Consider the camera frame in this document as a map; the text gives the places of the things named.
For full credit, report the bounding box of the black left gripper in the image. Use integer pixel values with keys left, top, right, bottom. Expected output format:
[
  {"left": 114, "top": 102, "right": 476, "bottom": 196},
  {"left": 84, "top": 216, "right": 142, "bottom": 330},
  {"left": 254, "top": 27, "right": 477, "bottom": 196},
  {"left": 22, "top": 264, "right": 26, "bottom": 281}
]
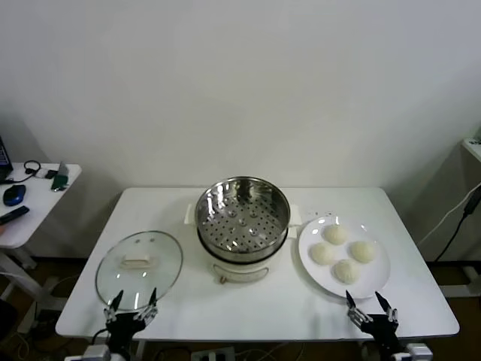
[{"left": 104, "top": 287, "right": 159, "bottom": 354}]

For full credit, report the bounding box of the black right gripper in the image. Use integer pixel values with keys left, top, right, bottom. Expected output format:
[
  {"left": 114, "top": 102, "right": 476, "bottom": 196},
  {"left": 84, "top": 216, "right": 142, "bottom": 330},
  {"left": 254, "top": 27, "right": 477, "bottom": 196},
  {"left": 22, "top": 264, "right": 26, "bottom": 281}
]
[{"left": 346, "top": 290, "right": 401, "bottom": 350}]

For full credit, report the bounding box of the glass lid with cream handle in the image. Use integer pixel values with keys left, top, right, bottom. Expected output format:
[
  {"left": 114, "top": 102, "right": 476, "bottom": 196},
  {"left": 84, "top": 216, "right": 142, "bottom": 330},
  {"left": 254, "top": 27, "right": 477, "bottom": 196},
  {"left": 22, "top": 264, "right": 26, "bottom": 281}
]
[{"left": 95, "top": 229, "right": 185, "bottom": 311}]

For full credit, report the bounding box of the white steamed baozi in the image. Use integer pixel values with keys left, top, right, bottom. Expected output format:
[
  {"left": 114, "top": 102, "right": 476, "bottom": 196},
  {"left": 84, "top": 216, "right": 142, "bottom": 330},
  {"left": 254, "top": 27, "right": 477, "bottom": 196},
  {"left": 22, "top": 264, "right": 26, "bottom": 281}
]
[
  {"left": 322, "top": 224, "right": 349, "bottom": 246},
  {"left": 331, "top": 259, "right": 361, "bottom": 284},
  {"left": 309, "top": 242, "right": 337, "bottom": 266},
  {"left": 349, "top": 240, "right": 377, "bottom": 264}
]

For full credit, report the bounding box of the stainless steel steamer basket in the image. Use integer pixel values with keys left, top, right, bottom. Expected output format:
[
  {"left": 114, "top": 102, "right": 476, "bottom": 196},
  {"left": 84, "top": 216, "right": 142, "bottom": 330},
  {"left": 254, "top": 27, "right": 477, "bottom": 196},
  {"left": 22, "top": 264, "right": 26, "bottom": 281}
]
[{"left": 183, "top": 175, "right": 303, "bottom": 264}]

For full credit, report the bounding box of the white round plate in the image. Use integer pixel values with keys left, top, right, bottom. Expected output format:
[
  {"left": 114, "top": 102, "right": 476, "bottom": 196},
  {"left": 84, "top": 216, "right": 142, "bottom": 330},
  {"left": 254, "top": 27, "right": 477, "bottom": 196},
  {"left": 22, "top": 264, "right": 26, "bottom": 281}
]
[{"left": 298, "top": 216, "right": 392, "bottom": 301}]

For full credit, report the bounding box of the white metal desk base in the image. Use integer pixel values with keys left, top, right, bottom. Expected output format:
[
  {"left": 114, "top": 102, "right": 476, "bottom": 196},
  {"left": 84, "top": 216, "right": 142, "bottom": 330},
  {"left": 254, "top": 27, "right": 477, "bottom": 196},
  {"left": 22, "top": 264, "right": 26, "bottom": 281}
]
[{"left": 439, "top": 265, "right": 481, "bottom": 298}]

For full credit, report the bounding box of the white power strip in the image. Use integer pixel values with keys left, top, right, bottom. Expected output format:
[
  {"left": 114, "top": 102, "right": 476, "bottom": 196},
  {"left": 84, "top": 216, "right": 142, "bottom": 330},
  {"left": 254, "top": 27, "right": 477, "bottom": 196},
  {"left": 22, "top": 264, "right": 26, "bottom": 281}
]
[{"left": 191, "top": 345, "right": 236, "bottom": 361}]

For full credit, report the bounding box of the white work table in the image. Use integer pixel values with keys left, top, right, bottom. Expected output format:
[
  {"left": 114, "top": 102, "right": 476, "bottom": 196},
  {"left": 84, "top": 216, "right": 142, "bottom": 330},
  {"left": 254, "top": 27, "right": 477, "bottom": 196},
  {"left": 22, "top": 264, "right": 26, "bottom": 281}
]
[{"left": 55, "top": 187, "right": 460, "bottom": 361}]

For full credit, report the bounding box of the cream electric cooker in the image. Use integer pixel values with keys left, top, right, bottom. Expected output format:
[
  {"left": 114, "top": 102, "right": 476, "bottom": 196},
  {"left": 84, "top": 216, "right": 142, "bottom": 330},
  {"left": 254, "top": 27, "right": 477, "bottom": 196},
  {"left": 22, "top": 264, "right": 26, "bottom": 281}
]
[{"left": 197, "top": 225, "right": 289, "bottom": 285}]

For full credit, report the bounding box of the white side table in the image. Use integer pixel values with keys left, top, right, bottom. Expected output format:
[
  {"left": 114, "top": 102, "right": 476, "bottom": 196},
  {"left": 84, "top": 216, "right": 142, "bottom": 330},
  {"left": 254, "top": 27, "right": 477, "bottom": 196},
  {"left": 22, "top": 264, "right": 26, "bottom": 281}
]
[{"left": 0, "top": 162, "right": 83, "bottom": 302}]

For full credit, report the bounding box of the green and grey tool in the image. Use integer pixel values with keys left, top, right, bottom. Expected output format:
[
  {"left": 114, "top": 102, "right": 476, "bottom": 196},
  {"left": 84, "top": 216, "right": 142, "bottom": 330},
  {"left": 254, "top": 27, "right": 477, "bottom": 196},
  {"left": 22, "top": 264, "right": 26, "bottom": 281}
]
[{"left": 50, "top": 161, "right": 71, "bottom": 193}]

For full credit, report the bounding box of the blue computer mouse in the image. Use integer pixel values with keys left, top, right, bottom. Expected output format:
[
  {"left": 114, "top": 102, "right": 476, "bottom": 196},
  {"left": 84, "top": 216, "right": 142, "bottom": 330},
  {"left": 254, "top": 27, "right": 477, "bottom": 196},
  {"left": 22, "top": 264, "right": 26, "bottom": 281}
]
[{"left": 2, "top": 184, "right": 27, "bottom": 207}]

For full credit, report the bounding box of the white cabinet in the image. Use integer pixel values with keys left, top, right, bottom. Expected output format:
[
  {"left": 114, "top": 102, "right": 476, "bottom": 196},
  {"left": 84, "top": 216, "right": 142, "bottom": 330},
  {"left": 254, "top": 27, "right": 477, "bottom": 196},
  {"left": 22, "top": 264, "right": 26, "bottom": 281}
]
[{"left": 461, "top": 137, "right": 481, "bottom": 162}]

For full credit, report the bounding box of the dark laptop screen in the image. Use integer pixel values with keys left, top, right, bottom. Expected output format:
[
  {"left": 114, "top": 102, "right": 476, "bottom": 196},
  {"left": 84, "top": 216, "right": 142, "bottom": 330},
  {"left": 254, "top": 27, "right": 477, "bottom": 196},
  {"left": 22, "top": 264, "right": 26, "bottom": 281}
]
[{"left": 0, "top": 135, "right": 15, "bottom": 184}]

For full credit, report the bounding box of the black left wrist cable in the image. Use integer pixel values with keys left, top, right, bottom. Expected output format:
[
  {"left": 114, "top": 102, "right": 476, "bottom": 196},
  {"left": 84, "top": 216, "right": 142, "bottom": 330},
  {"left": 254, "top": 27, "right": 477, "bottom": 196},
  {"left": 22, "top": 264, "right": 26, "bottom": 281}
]
[{"left": 89, "top": 327, "right": 110, "bottom": 347}]

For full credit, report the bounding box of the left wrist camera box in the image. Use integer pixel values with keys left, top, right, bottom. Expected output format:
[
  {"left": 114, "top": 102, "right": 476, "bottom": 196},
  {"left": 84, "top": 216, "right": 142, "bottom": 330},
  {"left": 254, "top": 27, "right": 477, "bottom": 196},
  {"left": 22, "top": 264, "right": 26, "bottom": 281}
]
[{"left": 84, "top": 344, "right": 113, "bottom": 361}]

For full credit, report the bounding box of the white power cable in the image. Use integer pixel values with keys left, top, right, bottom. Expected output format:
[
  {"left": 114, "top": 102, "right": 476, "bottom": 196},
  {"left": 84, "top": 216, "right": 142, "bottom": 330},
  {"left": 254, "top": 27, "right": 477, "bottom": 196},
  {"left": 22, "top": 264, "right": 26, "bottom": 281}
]
[{"left": 419, "top": 186, "right": 481, "bottom": 245}]

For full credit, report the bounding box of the black power cable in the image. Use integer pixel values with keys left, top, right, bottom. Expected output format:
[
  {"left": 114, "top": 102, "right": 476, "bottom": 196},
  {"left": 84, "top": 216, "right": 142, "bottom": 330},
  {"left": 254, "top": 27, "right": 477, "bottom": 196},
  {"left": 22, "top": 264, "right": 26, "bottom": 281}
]
[{"left": 434, "top": 195, "right": 481, "bottom": 262}]

